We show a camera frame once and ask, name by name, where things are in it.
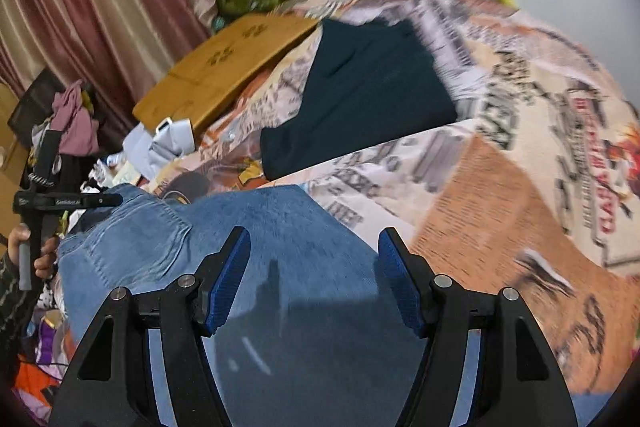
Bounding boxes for dark navy folded pants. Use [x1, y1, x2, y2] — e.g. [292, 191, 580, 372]
[260, 18, 460, 182]

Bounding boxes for heap of colourful clothes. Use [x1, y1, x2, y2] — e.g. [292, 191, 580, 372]
[12, 297, 73, 410]

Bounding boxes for person's left hand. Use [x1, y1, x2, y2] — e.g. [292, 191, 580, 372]
[7, 224, 58, 283]

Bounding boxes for blue denim jeans pants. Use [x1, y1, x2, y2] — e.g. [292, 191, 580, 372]
[57, 184, 481, 427]

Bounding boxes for pink cloth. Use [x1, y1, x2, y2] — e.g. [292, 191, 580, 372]
[51, 79, 101, 158]

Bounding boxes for person's left forearm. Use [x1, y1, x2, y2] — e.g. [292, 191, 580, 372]
[0, 252, 43, 360]

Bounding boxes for wooden lap desk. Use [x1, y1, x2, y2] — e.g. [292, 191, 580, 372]
[132, 14, 321, 132]

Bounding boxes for white crumpled shirt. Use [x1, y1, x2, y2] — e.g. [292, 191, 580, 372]
[122, 119, 193, 180]

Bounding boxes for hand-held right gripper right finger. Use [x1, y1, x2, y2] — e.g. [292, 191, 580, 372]
[377, 227, 581, 427]

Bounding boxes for black chair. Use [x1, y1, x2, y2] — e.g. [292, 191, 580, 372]
[7, 67, 66, 148]

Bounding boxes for printed newspaper-pattern blanket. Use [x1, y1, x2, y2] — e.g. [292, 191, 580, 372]
[150, 0, 640, 408]

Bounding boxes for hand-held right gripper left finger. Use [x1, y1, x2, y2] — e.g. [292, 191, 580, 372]
[47, 227, 251, 427]

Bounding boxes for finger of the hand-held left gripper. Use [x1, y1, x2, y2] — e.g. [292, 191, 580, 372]
[80, 193, 124, 210]

